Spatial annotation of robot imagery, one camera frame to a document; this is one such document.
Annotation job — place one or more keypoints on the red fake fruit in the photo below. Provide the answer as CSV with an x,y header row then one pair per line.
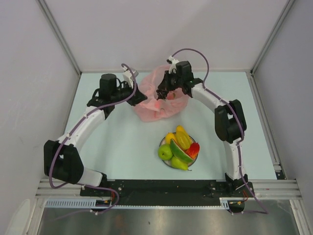
x,y
193,150

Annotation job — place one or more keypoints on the yellow fake banana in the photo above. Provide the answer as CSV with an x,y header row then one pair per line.
x,y
183,140

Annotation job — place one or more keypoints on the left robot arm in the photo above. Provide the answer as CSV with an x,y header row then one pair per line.
x,y
62,159

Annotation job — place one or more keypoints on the green fake apple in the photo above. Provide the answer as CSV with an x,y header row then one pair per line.
x,y
164,152

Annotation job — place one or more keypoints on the white printed plate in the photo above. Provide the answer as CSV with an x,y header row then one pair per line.
x,y
168,162

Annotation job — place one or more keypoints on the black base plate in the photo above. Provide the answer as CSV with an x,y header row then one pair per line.
x,y
177,193

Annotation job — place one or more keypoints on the pink plastic bag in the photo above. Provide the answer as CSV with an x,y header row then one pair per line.
x,y
153,109

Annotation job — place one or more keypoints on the green fake pear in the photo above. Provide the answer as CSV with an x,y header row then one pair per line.
x,y
178,164

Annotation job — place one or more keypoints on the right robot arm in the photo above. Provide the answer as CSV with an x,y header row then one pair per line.
x,y
229,118

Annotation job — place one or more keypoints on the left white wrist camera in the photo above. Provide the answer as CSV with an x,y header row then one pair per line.
x,y
129,77

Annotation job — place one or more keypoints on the yellow fake fruit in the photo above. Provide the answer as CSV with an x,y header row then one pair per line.
x,y
169,137

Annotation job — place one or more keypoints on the fake watermelon slice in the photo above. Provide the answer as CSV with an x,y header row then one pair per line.
x,y
179,153

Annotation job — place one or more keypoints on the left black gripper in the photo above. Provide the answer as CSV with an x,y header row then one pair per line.
x,y
138,98

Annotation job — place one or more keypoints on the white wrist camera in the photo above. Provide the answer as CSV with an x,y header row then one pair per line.
x,y
172,62
129,77

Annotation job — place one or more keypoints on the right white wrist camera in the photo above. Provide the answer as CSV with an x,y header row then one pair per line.
x,y
172,62

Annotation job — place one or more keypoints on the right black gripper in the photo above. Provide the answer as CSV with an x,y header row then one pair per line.
x,y
165,84

